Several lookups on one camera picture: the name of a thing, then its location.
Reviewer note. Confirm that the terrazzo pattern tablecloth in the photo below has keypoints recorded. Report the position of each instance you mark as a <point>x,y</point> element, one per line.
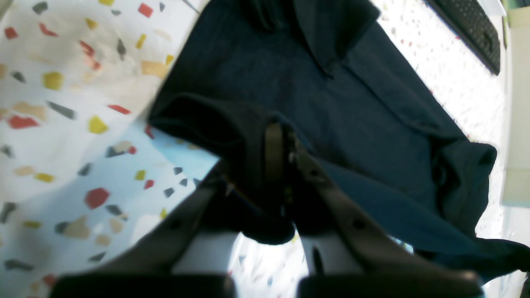
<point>83,177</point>

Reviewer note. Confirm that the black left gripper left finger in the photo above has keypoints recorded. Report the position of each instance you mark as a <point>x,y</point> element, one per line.
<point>185,256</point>

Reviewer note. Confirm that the black t-shirt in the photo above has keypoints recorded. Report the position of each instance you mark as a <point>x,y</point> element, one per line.
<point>328,69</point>

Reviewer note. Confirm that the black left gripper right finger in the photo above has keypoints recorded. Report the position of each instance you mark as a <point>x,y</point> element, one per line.
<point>348,254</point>

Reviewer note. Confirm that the black keyboard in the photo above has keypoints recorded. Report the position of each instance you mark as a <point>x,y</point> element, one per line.
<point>468,20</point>

